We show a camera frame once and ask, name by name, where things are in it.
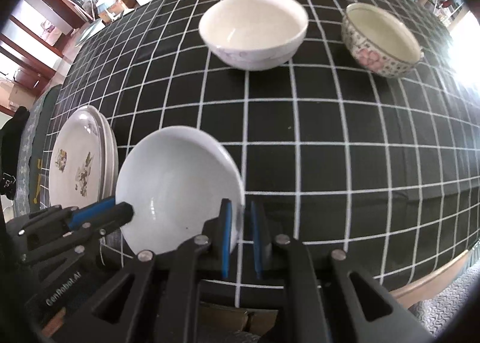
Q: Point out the white bowl purple print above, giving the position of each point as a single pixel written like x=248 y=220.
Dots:
x=176 y=185

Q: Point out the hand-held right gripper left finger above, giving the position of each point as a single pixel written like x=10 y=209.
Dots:
x=225 y=241

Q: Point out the dotted pattern bowl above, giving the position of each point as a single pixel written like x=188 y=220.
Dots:
x=382 y=41

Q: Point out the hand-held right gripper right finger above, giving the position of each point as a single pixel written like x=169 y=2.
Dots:
x=257 y=241

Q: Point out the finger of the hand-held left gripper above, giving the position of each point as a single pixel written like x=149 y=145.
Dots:
x=93 y=212
x=41 y=219

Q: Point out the black cloth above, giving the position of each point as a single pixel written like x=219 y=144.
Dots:
x=13 y=140

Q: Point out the black grid tablecloth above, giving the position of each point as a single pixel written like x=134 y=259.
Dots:
x=337 y=140

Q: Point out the grey chair cover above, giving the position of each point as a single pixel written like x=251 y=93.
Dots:
x=37 y=133

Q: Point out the plain white bowl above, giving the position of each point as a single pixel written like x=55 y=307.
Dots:
x=255 y=34

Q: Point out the grey textured cushion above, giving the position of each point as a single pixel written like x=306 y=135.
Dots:
x=446 y=313

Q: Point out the small printed white plate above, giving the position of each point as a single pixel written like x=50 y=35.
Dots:
x=75 y=148

